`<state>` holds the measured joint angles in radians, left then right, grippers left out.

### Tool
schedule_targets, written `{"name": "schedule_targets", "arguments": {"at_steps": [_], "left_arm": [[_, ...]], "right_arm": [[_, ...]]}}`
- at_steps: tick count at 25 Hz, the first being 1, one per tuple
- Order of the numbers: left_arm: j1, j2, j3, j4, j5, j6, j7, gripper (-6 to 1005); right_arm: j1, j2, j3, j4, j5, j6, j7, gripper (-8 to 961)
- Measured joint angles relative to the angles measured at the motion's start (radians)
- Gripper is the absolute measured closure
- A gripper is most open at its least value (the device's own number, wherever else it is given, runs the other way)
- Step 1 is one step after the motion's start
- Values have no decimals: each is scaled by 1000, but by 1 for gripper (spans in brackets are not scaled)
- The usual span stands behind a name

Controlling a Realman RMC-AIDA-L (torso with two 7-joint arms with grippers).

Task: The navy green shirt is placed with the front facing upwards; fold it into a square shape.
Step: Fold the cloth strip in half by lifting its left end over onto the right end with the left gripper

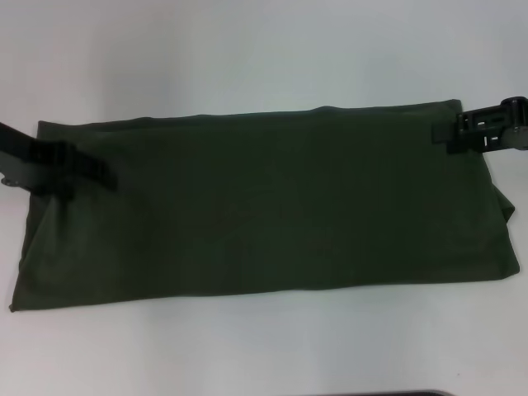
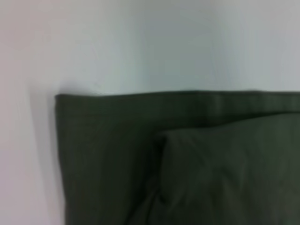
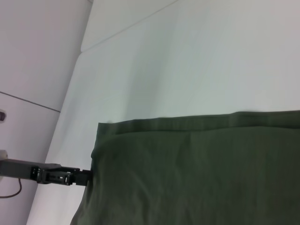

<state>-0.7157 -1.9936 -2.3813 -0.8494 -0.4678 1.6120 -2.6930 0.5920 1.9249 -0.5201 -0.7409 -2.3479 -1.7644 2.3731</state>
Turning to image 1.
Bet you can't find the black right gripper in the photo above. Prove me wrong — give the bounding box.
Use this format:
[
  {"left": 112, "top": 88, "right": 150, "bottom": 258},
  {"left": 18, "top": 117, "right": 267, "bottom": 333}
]
[{"left": 431, "top": 95, "right": 528, "bottom": 157}]

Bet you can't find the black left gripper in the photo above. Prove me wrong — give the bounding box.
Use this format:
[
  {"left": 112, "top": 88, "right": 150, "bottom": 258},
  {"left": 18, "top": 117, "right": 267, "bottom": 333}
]
[{"left": 0, "top": 120, "right": 120, "bottom": 205}]

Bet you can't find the dark green FREE t-shirt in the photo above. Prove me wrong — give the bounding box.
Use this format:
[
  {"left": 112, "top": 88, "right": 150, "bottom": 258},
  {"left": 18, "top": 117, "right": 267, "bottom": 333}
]
[{"left": 8, "top": 98, "right": 519, "bottom": 314}]

